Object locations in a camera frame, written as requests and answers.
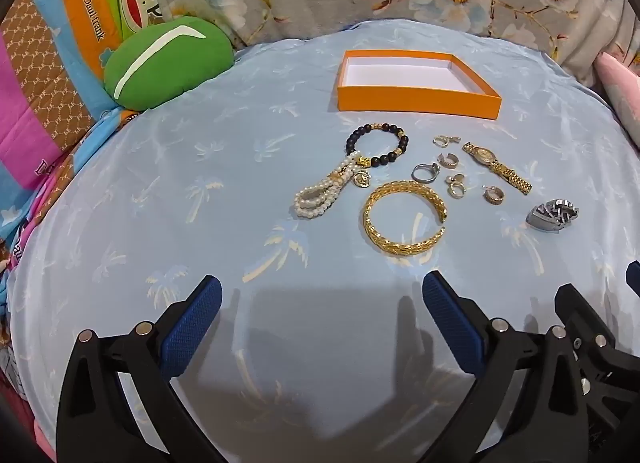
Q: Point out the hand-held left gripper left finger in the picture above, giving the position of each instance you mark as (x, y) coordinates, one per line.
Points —
(192, 328)

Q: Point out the gold round pendant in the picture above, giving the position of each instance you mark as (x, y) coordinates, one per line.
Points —
(362, 179)

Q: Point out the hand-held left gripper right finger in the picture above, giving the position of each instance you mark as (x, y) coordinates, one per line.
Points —
(450, 328)

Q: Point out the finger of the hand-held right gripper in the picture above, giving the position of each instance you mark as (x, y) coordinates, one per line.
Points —
(575, 308)
(635, 277)

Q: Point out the gold double hoop earring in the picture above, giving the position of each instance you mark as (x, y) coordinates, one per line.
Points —
(456, 187)

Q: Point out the gold clasp earring pair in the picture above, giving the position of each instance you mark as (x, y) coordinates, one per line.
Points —
(442, 141)

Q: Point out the gold wristwatch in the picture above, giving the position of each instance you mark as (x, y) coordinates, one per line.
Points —
(487, 159)

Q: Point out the gold woven bangle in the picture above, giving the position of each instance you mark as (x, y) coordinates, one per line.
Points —
(380, 235)

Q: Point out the colourful cartoon blanket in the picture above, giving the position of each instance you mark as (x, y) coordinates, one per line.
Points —
(55, 68)

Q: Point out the striped gold hoop earring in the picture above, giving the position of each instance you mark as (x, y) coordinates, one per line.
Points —
(448, 161)

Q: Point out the light blue palm sheet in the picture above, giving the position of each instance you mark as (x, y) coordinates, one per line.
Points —
(200, 193)

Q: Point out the orange shallow box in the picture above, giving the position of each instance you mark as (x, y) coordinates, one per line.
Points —
(415, 98)

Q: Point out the green plush pillow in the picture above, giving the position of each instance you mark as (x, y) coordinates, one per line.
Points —
(170, 63)

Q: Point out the pinkish gold hoop earring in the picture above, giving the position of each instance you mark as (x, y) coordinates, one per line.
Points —
(494, 195)

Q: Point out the pink white pillow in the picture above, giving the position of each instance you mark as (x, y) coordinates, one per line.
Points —
(622, 88)

